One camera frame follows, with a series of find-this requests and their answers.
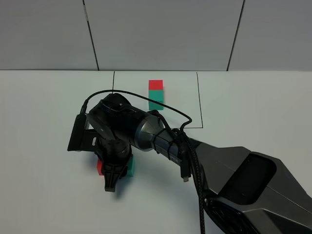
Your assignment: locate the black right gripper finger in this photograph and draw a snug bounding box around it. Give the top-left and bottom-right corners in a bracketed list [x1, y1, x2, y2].
[101, 163, 128, 192]

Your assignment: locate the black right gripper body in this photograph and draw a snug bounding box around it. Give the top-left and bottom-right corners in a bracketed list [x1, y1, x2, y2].
[95, 136, 132, 168]

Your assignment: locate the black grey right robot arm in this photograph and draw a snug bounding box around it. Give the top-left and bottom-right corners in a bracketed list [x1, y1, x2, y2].
[87, 93, 312, 234]

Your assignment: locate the green template block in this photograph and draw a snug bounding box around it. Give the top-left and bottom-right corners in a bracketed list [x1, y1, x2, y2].
[149, 90, 164, 111]

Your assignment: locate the red template block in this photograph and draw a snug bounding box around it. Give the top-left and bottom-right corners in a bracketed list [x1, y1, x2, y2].
[149, 80, 163, 90]

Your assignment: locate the black outlined template sheet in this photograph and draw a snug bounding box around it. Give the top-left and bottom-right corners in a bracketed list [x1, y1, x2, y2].
[114, 71, 202, 128]

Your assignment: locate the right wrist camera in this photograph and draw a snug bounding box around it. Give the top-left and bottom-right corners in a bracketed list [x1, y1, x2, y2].
[67, 114, 99, 152]

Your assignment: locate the black right camera cable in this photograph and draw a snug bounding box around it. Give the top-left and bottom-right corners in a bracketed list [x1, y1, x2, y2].
[80, 90, 207, 234]

